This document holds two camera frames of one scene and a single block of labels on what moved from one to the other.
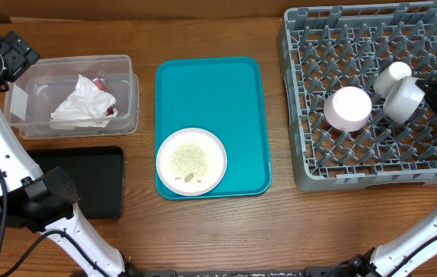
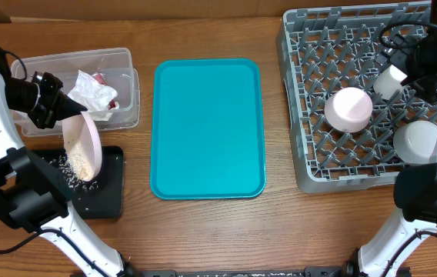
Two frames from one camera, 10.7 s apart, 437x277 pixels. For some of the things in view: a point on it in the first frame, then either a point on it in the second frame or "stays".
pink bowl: (348, 108) stays
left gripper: (18, 55) -> (57, 104)
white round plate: (191, 161) -> (83, 146)
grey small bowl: (402, 100) -> (414, 141)
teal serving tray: (226, 96) stays
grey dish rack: (325, 48) stays
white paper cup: (389, 77) stays
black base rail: (309, 272) stays
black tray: (97, 173) stays
